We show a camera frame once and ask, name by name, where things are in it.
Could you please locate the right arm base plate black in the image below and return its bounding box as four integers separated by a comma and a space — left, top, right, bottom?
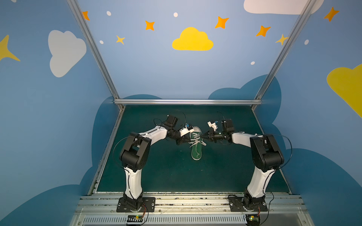
228, 195, 268, 212

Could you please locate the front aluminium rail bed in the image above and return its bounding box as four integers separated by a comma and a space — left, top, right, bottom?
70, 192, 314, 226

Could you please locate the green canvas sneaker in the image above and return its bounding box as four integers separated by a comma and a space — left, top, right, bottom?
191, 126, 203, 161

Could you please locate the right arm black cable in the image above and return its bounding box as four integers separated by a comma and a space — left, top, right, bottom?
271, 134, 293, 170

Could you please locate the left aluminium frame post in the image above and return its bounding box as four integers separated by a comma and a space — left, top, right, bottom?
67, 0, 120, 100

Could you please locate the right controller board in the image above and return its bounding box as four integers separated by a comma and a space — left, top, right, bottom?
246, 215, 260, 226

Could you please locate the right aluminium frame post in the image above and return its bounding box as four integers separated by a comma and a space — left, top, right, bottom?
251, 0, 317, 111

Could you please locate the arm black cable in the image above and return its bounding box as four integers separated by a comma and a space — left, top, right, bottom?
112, 110, 187, 171
271, 134, 293, 170

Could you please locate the controller board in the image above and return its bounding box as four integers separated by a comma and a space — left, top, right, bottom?
246, 215, 260, 226
126, 215, 143, 226

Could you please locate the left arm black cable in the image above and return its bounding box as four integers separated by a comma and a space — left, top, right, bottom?
112, 110, 187, 171

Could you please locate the back aluminium frame bar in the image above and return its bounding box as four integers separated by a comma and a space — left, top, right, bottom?
114, 99, 262, 105

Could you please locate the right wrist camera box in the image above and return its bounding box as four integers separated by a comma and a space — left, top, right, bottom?
207, 121, 218, 131

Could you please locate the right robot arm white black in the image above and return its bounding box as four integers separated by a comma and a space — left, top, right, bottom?
203, 119, 284, 209

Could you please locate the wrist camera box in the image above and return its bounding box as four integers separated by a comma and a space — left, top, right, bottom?
207, 121, 218, 131
179, 124, 194, 137

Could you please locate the aluminium frame post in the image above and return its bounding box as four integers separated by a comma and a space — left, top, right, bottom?
251, 0, 317, 111
67, 0, 120, 100

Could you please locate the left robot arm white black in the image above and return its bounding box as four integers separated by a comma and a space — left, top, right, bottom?
119, 115, 195, 205

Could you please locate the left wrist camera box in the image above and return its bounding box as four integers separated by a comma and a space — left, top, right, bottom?
179, 124, 194, 137

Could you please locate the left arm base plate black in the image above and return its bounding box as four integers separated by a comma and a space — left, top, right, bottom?
116, 196, 156, 212

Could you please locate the left controller board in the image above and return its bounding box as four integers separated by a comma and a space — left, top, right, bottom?
126, 215, 143, 226

